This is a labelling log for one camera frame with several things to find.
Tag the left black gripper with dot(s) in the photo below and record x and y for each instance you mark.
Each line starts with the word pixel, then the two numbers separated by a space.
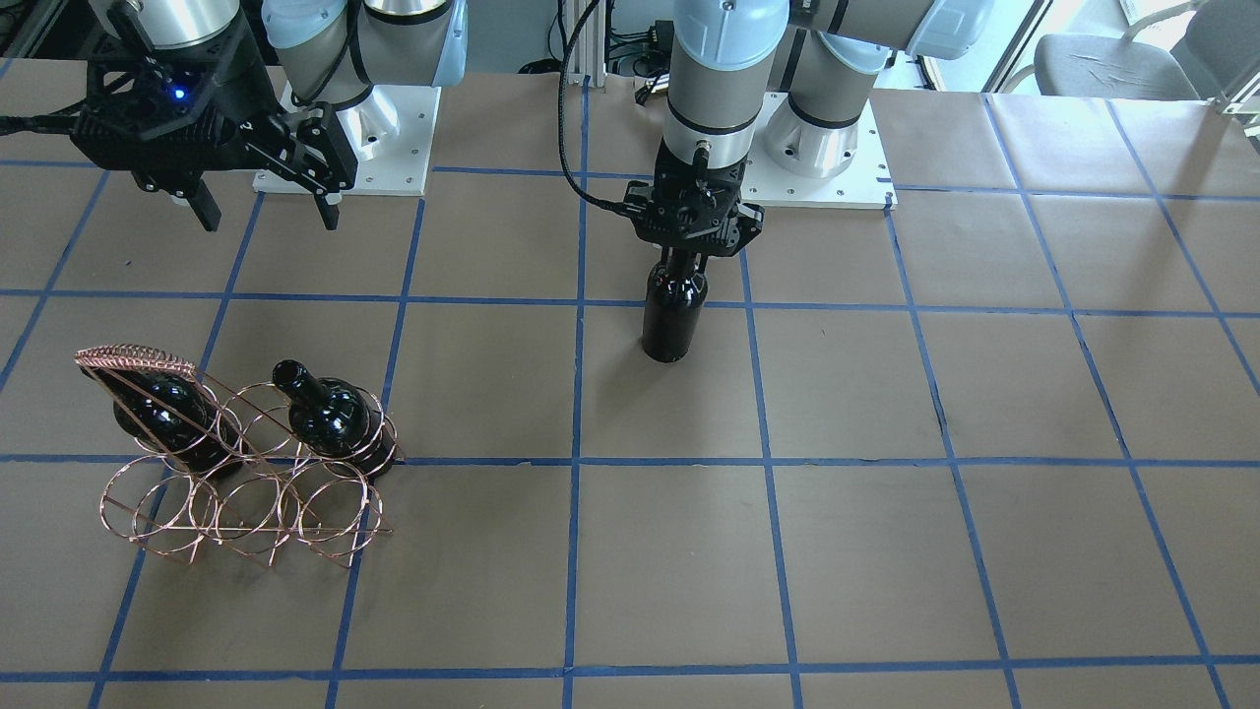
pixel 751 219

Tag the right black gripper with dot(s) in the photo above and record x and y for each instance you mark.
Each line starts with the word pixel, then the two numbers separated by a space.
pixel 248 87

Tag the dark wine bottle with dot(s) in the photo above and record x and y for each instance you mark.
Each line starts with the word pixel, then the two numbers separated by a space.
pixel 671 315

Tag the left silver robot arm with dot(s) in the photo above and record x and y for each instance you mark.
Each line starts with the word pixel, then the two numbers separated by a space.
pixel 792 77

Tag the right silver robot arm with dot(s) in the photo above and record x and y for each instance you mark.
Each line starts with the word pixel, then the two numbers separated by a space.
pixel 325 45

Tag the dark bottle in rack end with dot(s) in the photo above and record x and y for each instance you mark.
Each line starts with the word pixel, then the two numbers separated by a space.
pixel 335 420

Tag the grey office chair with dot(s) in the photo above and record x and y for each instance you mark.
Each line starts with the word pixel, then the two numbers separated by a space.
pixel 1218 48

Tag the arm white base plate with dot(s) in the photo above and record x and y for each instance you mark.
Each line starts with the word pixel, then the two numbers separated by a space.
pixel 391 130
pixel 866 184

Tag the aluminium frame post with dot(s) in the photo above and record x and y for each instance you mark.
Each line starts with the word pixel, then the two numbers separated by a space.
pixel 584 53

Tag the dark bottle under rack handle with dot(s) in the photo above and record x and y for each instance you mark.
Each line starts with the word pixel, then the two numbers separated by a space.
pixel 167 413

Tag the copper wire wine rack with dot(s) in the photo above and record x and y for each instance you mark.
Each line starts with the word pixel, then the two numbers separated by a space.
pixel 282 493

